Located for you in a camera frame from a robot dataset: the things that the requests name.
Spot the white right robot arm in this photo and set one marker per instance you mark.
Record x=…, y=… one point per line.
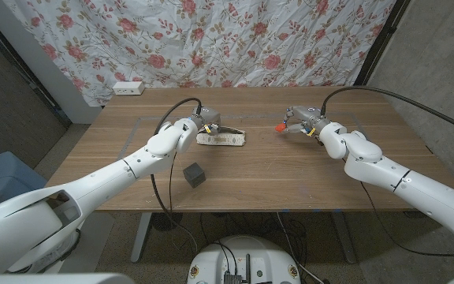
x=408, y=183

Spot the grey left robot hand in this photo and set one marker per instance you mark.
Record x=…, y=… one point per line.
x=210, y=117

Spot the black round floor foot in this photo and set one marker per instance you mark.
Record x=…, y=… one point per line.
x=166, y=221

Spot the black backdrop stand pole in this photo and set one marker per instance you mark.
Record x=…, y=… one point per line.
x=380, y=43

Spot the cream patterned pen bag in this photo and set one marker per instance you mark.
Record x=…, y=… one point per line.
x=227, y=139

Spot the white table leg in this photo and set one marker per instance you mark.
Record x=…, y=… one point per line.
x=142, y=232

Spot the floral backdrop cloth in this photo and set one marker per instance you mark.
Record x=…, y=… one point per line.
x=211, y=39

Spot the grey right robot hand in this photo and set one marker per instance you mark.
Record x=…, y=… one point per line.
x=306, y=115

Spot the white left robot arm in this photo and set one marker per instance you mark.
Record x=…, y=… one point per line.
x=93, y=189

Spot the small red item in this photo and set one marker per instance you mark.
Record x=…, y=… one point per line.
x=280, y=128

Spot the white power strip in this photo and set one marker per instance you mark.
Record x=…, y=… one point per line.
x=128, y=88

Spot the gray block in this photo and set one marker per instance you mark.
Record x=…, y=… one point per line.
x=194, y=175

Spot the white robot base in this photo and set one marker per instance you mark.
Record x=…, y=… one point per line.
x=266, y=256

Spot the grey table leg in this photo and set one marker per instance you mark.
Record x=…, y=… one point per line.
x=343, y=236

